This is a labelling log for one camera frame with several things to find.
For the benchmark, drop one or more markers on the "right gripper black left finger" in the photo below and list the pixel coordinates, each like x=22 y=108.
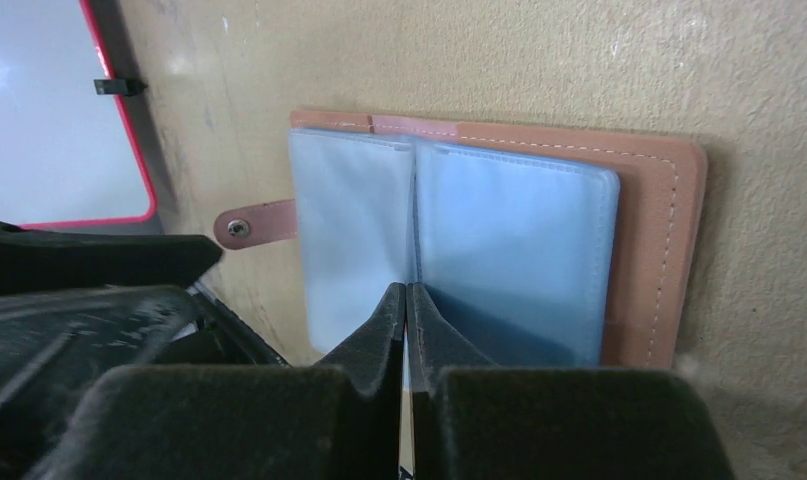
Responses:
x=336 y=419

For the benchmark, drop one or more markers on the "brown leather card holder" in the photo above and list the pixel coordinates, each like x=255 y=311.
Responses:
x=543 y=246

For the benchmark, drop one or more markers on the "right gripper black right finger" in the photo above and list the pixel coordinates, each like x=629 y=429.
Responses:
x=474 y=419

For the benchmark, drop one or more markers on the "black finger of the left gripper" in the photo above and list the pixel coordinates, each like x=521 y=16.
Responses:
x=38 y=260
x=55 y=345

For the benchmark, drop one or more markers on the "pink framed whiteboard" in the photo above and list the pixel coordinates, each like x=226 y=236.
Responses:
x=68 y=154

